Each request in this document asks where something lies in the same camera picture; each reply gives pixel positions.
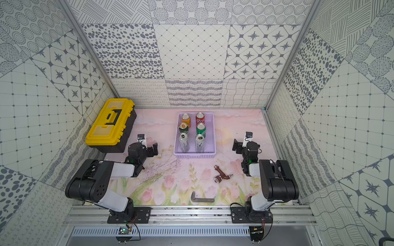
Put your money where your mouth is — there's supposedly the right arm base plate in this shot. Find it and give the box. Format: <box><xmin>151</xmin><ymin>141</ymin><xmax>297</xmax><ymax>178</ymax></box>
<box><xmin>230</xmin><ymin>205</ymin><xmax>273</xmax><ymax>224</ymax></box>

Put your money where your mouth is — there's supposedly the silver white can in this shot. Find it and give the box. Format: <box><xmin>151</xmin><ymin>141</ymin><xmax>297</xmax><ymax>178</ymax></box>
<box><xmin>179</xmin><ymin>133</ymin><xmax>190</xmax><ymax>153</ymax></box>
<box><xmin>195</xmin><ymin>134</ymin><xmax>205</xmax><ymax>153</ymax></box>

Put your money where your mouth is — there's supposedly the yellow and black toolbox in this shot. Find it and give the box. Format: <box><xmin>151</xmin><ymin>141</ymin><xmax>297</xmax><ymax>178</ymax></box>
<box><xmin>85</xmin><ymin>98</ymin><xmax>137</xmax><ymax>153</ymax></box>

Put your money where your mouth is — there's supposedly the aluminium mounting rail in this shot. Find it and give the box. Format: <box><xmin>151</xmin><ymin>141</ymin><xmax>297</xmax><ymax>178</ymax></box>
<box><xmin>64</xmin><ymin>205</ymin><xmax>317</xmax><ymax>226</ymax></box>

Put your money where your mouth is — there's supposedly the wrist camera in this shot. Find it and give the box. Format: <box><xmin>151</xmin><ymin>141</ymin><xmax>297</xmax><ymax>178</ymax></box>
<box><xmin>243</xmin><ymin>132</ymin><xmax>253</xmax><ymax>148</ymax></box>
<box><xmin>137</xmin><ymin>134</ymin><xmax>146</xmax><ymax>145</ymax></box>

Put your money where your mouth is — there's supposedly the purple perforated plastic basket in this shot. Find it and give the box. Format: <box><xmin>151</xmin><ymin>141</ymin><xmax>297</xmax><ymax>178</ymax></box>
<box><xmin>173</xmin><ymin>112</ymin><xmax>216</xmax><ymax>158</ymax></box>

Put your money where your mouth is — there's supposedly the grey metal angle bracket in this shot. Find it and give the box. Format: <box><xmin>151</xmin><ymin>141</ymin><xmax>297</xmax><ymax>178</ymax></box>
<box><xmin>190</xmin><ymin>191</ymin><xmax>215</xmax><ymax>203</ymax></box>

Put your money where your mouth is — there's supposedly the brown pipe fitting tool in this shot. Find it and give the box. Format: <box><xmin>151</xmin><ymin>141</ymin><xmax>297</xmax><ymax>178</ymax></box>
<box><xmin>214</xmin><ymin>165</ymin><xmax>233</xmax><ymax>183</ymax></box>

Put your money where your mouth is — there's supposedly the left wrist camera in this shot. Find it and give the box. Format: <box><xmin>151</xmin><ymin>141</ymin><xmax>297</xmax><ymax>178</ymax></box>
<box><xmin>137</xmin><ymin>134</ymin><xmax>146</xmax><ymax>145</ymax></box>

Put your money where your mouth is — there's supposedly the right black controller box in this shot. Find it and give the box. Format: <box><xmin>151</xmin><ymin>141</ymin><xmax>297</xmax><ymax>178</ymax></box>
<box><xmin>249</xmin><ymin>227</ymin><xmax>265</xmax><ymax>243</ymax></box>

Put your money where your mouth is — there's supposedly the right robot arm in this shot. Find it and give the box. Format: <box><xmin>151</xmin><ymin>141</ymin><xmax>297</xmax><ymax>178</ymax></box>
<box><xmin>230</xmin><ymin>138</ymin><xmax>300</xmax><ymax>224</ymax></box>

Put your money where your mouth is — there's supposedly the orange soda can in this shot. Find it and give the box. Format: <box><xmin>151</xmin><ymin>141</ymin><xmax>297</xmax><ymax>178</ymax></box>
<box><xmin>181</xmin><ymin>113</ymin><xmax>191</xmax><ymax>128</ymax></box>

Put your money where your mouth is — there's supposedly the green sprite can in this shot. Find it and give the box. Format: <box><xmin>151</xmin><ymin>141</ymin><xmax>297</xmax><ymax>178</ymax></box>
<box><xmin>196</xmin><ymin>123</ymin><xmax>206</xmax><ymax>138</ymax></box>

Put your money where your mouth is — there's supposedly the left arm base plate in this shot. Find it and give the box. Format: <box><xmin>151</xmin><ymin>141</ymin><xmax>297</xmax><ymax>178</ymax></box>
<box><xmin>107</xmin><ymin>207</ymin><xmax>152</xmax><ymax>224</ymax></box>

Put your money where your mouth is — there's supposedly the green and gold beer can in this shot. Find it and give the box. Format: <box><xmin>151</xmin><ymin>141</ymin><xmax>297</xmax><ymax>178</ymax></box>
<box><xmin>179</xmin><ymin>122</ymin><xmax>189</xmax><ymax>134</ymax></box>

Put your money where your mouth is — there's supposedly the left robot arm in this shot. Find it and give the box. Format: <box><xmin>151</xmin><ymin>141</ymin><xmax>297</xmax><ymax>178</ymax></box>
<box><xmin>65</xmin><ymin>142</ymin><xmax>158</xmax><ymax>225</ymax></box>

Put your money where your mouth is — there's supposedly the red cola can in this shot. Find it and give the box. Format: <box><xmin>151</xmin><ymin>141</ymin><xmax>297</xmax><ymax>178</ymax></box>
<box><xmin>196</xmin><ymin>112</ymin><xmax>205</xmax><ymax>125</ymax></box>

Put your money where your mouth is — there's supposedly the left green circuit board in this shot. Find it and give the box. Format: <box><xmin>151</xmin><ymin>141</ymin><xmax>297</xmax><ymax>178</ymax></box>
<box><xmin>116</xmin><ymin>227</ymin><xmax>133</xmax><ymax>243</ymax></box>

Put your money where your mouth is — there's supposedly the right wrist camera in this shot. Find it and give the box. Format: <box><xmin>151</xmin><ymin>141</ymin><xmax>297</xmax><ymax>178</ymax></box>
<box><xmin>243</xmin><ymin>132</ymin><xmax>253</xmax><ymax>148</ymax></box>

